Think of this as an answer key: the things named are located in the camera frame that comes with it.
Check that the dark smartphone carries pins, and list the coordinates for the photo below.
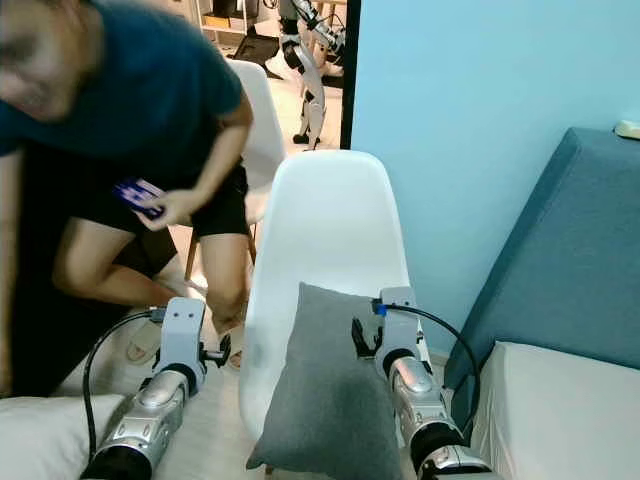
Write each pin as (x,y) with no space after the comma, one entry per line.
(135,193)

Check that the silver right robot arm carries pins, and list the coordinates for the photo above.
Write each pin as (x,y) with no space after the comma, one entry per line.
(420,395)

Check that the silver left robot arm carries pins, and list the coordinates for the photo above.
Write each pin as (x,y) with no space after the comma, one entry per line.
(150,420)

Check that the grey square pillow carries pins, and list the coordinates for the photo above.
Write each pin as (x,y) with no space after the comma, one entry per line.
(325,400)

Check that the white plastic shell chair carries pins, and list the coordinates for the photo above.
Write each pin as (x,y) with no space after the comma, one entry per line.
(320,220)
(265,140)

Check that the person's left hand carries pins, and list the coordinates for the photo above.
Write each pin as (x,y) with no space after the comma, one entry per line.
(182,210)

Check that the white bedding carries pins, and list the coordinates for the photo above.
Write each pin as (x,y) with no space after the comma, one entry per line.
(50,440)

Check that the cream sheeted bed mattress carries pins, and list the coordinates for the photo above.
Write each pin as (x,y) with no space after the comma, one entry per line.
(560,415)

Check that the standing white humanoid robot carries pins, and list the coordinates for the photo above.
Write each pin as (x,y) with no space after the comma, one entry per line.
(312,100)

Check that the person in blue shirt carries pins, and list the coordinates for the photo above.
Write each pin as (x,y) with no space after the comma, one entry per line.
(160,90)

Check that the wooden shelf unit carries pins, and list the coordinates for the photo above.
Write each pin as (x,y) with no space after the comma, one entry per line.
(230,18)

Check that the small white object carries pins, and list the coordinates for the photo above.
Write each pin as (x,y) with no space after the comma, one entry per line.
(628,129)

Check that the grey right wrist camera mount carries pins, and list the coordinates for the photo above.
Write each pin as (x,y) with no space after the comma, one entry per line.
(400,325)

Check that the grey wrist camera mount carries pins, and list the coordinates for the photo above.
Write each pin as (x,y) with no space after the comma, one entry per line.
(182,330)
(400,325)

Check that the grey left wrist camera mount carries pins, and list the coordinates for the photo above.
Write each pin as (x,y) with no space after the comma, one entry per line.
(182,330)

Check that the black door frame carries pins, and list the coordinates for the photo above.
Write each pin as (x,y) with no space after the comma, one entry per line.
(351,75)

